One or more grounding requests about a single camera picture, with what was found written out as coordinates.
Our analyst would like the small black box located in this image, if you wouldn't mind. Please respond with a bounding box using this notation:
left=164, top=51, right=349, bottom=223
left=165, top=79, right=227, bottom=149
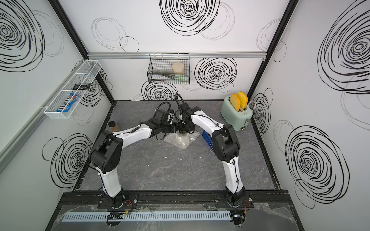
left=73, top=83, right=91, bottom=90

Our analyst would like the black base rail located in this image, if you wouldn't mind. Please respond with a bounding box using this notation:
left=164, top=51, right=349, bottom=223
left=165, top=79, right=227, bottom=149
left=57, top=190, right=293, bottom=211

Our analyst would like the white slotted cable duct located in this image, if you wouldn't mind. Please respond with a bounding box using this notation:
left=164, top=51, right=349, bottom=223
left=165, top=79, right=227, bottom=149
left=62, top=210, right=232, bottom=222

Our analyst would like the beige round container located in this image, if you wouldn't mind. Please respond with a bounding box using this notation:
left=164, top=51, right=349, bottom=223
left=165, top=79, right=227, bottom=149
left=172, top=62, right=185, bottom=74

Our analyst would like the white wire wall shelf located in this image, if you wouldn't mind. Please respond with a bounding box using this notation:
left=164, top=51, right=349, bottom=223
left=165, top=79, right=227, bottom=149
left=44, top=60, right=102, bottom=119

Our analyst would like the green item in basket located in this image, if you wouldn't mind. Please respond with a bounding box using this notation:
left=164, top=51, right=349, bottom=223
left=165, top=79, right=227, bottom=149
left=174, top=74, right=190, bottom=83

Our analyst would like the rear yellow toast slice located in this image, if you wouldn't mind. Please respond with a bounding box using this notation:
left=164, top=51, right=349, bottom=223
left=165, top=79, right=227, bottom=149
left=237, top=91, right=249, bottom=110

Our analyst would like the clear bubble wrap sheet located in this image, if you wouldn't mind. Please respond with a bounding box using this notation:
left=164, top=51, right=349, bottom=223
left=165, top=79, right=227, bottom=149
left=164, top=131, right=200, bottom=150

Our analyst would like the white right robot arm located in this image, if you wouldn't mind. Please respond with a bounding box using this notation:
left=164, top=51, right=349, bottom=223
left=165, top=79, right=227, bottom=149
left=178, top=103, right=246, bottom=207

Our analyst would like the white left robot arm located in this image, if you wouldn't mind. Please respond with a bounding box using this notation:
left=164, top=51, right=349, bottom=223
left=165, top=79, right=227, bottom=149
left=90, top=109, right=176, bottom=208

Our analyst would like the brown spice jar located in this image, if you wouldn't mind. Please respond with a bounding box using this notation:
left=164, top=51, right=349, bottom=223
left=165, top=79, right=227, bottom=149
left=108, top=121, right=120, bottom=132

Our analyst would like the blue candy packet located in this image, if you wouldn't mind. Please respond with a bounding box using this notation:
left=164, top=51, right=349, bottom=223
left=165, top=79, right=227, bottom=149
left=57, top=93, right=80, bottom=112

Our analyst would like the blue tape dispenser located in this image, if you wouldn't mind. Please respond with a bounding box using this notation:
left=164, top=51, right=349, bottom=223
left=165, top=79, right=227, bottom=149
left=202, top=130, right=214, bottom=151

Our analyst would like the front yellow toast slice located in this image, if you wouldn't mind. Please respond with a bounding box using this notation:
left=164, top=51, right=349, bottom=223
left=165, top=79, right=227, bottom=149
left=230, top=93, right=241, bottom=112

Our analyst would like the mint green toaster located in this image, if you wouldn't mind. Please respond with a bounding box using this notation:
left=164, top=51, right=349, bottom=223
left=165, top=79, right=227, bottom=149
left=221, top=96, right=253, bottom=131

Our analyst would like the black wire wall basket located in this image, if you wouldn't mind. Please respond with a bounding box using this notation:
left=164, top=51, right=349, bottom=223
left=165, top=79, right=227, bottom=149
left=147, top=53, right=190, bottom=85

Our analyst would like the yellow toast slice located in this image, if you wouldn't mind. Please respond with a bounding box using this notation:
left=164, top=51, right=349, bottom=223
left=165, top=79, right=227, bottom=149
left=237, top=91, right=249, bottom=110
left=230, top=93, right=241, bottom=112

